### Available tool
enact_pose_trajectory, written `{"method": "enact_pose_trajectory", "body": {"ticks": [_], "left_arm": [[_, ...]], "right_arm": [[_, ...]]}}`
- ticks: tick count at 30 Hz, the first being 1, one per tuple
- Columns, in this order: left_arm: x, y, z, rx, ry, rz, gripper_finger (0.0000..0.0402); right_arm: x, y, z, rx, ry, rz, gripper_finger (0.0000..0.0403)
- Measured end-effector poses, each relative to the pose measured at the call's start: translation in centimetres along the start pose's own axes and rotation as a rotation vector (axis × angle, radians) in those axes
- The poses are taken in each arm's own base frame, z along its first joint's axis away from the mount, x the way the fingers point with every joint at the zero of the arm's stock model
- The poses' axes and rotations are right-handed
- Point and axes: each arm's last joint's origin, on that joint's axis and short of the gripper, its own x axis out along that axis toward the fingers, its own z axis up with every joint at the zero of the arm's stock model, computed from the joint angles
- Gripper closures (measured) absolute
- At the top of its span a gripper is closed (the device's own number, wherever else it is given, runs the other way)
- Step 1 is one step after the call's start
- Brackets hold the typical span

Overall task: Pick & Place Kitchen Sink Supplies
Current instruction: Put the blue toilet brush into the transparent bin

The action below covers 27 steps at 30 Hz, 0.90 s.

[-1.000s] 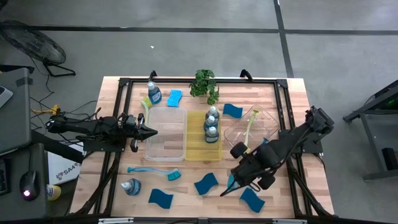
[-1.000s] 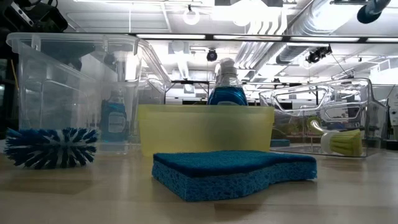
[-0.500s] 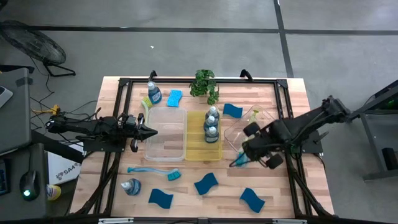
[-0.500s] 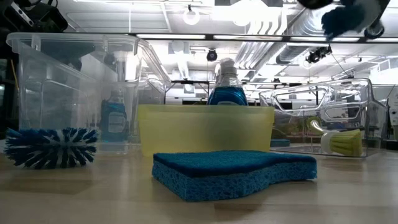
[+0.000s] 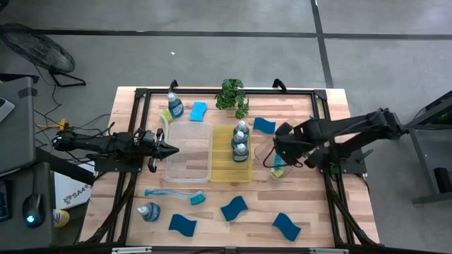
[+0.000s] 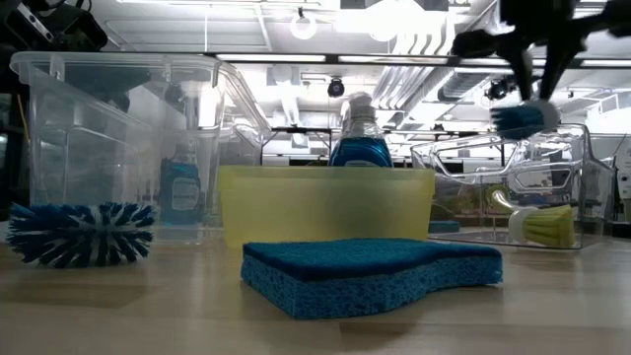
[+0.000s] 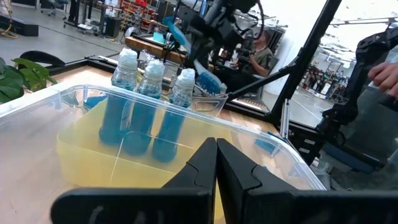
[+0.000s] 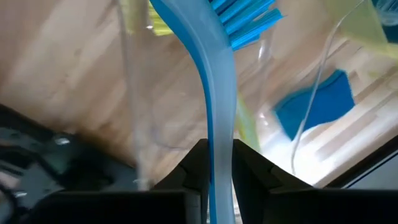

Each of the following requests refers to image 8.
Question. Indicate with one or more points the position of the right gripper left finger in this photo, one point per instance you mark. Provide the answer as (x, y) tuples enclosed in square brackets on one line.
[(192, 168)]

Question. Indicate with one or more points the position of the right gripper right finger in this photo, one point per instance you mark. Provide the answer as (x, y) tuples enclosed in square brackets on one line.
[(255, 180)]

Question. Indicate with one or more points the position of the blue dish brush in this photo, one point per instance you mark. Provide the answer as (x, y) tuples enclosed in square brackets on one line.
[(217, 93)]

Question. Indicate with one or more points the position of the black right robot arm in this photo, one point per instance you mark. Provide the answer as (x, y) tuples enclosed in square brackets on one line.
[(62, 161)]

